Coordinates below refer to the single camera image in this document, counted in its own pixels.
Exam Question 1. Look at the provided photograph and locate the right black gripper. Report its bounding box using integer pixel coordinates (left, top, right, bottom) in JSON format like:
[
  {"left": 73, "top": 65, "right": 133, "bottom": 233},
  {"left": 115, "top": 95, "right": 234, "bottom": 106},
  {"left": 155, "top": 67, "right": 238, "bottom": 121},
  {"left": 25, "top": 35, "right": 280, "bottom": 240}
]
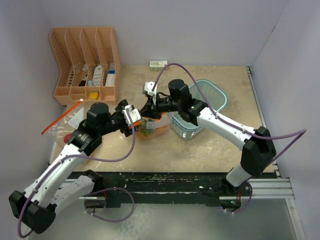
[{"left": 139, "top": 93, "right": 182, "bottom": 120}]

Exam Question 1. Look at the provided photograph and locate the clear orange-zip bag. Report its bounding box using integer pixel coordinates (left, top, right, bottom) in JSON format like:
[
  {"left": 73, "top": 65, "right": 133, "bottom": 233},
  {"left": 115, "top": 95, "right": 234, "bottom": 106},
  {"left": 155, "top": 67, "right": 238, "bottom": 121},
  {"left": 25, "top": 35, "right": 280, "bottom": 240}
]
[{"left": 41, "top": 98, "right": 85, "bottom": 148}]

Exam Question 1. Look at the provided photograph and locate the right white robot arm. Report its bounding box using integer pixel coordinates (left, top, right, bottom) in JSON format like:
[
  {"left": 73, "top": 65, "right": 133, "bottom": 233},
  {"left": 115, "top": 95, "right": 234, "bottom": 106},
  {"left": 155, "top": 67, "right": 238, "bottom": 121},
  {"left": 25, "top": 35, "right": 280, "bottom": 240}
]
[{"left": 140, "top": 79, "right": 277, "bottom": 196}]

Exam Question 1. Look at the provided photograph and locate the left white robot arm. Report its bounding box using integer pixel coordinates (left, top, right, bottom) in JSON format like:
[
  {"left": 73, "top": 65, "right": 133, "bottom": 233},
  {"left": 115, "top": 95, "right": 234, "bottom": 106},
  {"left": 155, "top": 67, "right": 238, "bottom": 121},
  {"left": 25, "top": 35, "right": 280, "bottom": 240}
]
[{"left": 8, "top": 100, "right": 142, "bottom": 239}]

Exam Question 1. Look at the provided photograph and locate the yellow sponge block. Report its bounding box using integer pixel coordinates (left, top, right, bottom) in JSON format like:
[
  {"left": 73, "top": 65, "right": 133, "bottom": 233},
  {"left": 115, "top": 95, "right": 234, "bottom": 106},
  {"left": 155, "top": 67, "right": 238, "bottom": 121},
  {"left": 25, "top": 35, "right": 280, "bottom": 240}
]
[{"left": 89, "top": 92, "right": 100, "bottom": 100}]

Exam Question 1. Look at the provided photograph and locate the white blue bottle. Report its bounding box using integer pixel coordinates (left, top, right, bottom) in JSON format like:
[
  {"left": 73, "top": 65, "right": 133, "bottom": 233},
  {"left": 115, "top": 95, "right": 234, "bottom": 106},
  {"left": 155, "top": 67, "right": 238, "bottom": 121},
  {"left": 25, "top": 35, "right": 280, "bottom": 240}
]
[{"left": 104, "top": 62, "right": 116, "bottom": 87}]

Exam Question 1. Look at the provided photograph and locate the white pack in organizer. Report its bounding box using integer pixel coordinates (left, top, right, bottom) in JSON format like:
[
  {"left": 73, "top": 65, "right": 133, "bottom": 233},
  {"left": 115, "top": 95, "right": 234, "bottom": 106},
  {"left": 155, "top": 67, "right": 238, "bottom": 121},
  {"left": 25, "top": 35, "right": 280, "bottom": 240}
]
[{"left": 92, "top": 65, "right": 103, "bottom": 87}]

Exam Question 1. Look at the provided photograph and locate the small green white box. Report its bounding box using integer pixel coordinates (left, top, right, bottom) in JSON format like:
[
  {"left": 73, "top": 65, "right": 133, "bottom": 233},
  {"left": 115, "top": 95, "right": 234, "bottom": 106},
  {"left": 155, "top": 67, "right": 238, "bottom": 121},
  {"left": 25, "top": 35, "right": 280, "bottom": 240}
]
[{"left": 149, "top": 60, "right": 168, "bottom": 71}]

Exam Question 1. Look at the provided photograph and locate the orange file organizer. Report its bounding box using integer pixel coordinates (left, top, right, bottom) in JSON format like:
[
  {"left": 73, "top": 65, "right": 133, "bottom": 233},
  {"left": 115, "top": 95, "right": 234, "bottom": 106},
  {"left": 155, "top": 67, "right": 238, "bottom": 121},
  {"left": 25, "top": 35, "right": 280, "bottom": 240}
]
[{"left": 49, "top": 26, "right": 121, "bottom": 106}]

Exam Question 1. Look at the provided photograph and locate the blue plastic basket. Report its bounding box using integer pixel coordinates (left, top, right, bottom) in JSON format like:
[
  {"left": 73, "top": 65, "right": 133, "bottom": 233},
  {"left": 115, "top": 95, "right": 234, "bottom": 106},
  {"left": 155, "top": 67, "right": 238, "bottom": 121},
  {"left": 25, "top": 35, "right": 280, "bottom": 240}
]
[{"left": 170, "top": 79, "right": 229, "bottom": 141}]

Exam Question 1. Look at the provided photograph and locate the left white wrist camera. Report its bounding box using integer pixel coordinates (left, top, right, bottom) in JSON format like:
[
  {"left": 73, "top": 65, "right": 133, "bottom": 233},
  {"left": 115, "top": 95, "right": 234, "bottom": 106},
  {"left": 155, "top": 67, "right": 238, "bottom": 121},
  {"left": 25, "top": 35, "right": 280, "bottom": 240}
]
[{"left": 122, "top": 105, "right": 142, "bottom": 126}]

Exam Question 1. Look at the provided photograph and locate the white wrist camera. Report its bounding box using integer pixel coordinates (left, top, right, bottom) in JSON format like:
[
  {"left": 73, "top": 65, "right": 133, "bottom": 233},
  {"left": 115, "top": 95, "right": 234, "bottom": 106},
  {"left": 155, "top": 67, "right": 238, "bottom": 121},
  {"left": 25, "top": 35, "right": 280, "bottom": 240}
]
[
  {"left": 142, "top": 81, "right": 157, "bottom": 105},
  {"left": 122, "top": 105, "right": 142, "bottom": 126}
]

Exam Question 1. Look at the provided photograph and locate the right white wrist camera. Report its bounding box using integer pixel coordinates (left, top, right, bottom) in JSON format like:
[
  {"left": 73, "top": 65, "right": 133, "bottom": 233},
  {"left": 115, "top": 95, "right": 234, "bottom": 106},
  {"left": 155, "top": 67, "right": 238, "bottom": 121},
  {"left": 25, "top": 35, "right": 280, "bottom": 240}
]
[{"left": 142, "top": 81, "right": 157, "bottom": 105}]

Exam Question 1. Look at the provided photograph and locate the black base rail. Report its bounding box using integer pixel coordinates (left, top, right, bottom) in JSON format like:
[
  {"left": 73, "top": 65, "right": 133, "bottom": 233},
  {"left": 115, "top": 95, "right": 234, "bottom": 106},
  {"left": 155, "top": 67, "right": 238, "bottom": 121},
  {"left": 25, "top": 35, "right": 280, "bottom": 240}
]
[{"left": 83, "top": 170, "right": 253, "bottom": 209}]

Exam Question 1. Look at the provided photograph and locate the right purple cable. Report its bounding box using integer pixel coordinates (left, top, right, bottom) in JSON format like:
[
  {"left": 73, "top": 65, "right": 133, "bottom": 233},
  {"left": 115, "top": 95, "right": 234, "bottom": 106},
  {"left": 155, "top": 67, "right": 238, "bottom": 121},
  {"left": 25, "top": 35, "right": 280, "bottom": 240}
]
[{"left": 153, "top": 62, "right": 307, "bottom": 216}]

